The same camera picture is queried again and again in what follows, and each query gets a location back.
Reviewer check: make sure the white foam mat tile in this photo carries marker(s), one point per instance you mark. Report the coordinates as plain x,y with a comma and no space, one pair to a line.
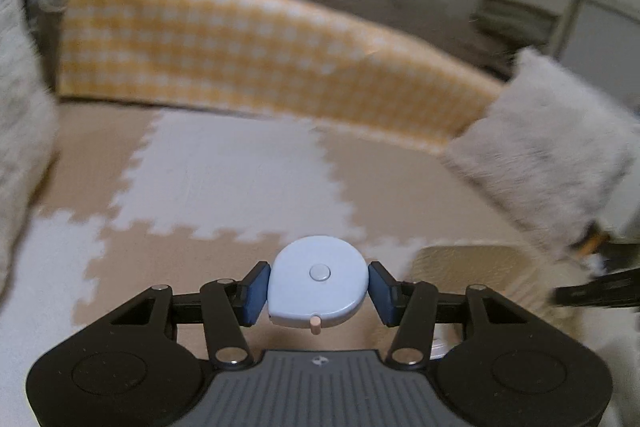
50,277
225,172

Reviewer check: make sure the pale blue tape measure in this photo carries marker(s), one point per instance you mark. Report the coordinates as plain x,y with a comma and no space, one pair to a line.
310,292

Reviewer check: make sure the large fluffy white pillow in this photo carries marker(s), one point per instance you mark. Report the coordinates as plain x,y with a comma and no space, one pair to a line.
20,132

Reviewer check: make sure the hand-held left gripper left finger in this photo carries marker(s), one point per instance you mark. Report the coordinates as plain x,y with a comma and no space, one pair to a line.
257,294

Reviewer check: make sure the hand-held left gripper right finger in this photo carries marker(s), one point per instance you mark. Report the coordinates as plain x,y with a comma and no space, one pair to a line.
382,294

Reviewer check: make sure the white framed door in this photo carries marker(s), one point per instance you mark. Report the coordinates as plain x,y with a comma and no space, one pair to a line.
600,32

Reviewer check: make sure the yellow checked bed cover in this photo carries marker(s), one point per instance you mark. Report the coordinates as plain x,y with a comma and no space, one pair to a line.
225,42

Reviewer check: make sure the folded beige blankets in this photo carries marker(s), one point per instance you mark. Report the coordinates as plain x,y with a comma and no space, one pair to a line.
515,17

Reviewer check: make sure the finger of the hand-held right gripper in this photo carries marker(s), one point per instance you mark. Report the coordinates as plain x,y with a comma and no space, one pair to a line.
600,292

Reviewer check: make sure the small fluffy white pillow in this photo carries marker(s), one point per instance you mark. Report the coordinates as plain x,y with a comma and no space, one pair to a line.
550,147

